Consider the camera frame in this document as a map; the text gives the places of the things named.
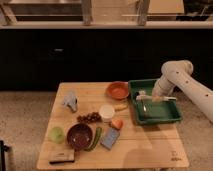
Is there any white dish brush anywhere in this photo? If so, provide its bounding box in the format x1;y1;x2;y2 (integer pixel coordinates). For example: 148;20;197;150
136;90;176;101

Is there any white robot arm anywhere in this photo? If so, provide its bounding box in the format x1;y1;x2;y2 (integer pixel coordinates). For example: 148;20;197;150
152;60;213;123

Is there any green plastic tray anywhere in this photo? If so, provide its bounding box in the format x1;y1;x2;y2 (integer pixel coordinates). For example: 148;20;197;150
128;79;182;125

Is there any orange bowl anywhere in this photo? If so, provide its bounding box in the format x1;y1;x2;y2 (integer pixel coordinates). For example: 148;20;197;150
106;81;129;100

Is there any orange carrot piece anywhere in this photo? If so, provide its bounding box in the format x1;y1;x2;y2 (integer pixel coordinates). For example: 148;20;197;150
110;118;123;130

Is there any white cup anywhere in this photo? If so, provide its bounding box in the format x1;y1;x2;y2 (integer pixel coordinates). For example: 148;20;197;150
99;105;115;122

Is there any blue sponge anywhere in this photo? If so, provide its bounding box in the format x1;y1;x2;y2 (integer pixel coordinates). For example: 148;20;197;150
100;128;120;150

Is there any bunch of dark grapes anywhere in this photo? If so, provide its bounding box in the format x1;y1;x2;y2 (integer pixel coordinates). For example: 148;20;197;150
77;112;102;123

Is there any green cucumber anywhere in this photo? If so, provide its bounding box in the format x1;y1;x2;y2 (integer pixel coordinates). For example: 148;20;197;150
85;127;102;151

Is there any wooden table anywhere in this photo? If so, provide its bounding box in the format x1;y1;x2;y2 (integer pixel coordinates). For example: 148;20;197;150
37;82;189;171

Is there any dark red bowl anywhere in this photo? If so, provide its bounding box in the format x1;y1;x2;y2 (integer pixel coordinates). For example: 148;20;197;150
67;123;93;151

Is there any grey toy elephant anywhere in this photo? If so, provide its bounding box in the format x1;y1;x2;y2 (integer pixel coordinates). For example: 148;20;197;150
62;91;77;112

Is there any green apple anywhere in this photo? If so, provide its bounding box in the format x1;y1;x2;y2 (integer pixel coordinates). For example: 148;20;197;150
48;127;65;144

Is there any dark wooden block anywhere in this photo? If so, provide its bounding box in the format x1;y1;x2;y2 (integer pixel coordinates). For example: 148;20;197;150
49;149;75;164

